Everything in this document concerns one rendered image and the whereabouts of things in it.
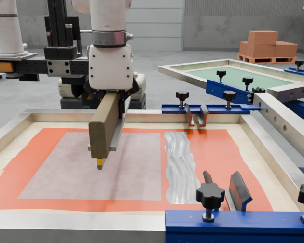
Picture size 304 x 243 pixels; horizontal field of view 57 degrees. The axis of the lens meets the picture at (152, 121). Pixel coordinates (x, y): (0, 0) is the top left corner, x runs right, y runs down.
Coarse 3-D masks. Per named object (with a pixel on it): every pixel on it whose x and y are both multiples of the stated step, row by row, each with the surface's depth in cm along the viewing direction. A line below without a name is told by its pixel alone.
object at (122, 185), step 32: (32, 160) 73; (64, 160) 73; (96, 160) 73; (128, 160) 73; (160, 160) 73; (224, 160) 73; (0, 192) 60; (32, 192) 60; (64, 192) 60; (96, 192) 60; (128, 192) 60; (160, 192) 60; (256, 192) 60
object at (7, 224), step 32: (0, 128) 84; (256, 128) 84; (288, 160) 66; (288, 192) 60; (0, 224) 47; (32, 224) 47; (64, 224) 47; (96, 224) 47; (128, 224) 47; (160, 224) 47
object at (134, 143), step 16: (48, 128) 93; (64, 128) 93; (80, 128) 93; (128, 128) 93; (32, 144) 82; (48, 144) 82; (64, 144) 82; (80, 144) 82; (128, 144) 82; (144, 144) 82; (160, 144) 82; (192, 144) 82; (208, 144) 82; (224, 144) 82; (240, 160) 73
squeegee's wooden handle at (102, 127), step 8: (104, 96) 63; (112, 96) 63; (104, 104) 58; (112, 104) 59; (96, 112) 54; (104, 112) 54; (112, 112) 58; (96, 120) 50; (104, 120) 51; (112, 120) 59; (96, 128) 50; (104, 128) 50; (112, 128) 59; (96, 136) 51; (104, 136) 51; (112, 136) 59; (96, 144) 51; (104, 144) 51; (96, 152) 52; (104, 152) 52
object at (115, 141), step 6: (126, 102) 79; (126, 108) 75; (120, 120) 67; (120, 126) 64; (114, 132) 61; (120, 132) 61; (114, 138) 58; (114, 144) 56; (90, 150) 55; (114, 150) 55
